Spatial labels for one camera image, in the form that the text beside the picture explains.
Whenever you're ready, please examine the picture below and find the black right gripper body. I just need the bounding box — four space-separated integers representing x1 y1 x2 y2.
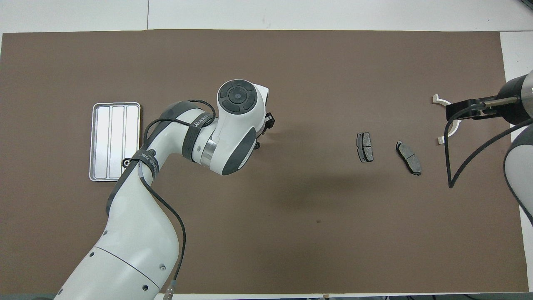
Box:
457 76 527 125

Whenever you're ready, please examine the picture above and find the silver metal tray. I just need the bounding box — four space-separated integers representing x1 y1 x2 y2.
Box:
89 102 141 182

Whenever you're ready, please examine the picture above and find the long curved grey brake pad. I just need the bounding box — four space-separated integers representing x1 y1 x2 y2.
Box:
396 141 422 176

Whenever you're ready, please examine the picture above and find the short rectangular grey brake pad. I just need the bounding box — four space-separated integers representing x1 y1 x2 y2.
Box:
357 132 374 163

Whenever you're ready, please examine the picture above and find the brown table mat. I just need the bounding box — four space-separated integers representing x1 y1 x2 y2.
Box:
0 29 529 294

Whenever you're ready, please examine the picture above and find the white curved plastic bracket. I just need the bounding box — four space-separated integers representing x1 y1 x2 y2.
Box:
432 95 463 145

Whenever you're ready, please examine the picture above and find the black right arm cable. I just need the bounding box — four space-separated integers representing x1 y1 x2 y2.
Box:
443 119 533 189

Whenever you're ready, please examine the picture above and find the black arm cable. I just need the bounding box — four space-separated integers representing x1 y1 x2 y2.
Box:
139 99 217 300
443 119 533 189

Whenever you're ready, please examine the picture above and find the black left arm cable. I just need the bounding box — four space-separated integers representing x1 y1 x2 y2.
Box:
139 99 217 300

